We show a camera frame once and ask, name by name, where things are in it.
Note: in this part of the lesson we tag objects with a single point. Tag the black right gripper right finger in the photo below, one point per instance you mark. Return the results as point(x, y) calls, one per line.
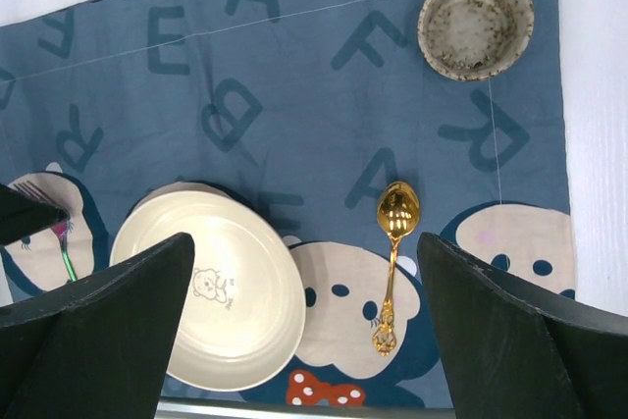
point(511, 349)

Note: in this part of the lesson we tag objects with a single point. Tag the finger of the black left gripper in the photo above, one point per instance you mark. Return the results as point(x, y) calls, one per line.
point(24, 215)

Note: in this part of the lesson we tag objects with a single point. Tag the cream round plate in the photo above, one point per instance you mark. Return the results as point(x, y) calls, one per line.
point(244, 311)

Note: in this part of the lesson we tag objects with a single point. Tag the gold spoon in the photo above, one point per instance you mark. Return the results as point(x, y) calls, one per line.
point(398, 214)

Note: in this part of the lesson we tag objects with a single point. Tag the iridescent fork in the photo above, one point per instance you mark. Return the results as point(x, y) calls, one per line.
point(61, 230)

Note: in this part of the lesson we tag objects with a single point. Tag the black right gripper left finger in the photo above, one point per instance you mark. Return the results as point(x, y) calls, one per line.
point(98, 347)

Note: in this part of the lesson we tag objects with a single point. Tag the blue cartoon bear placemat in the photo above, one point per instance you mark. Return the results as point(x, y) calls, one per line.
point(303, 110)

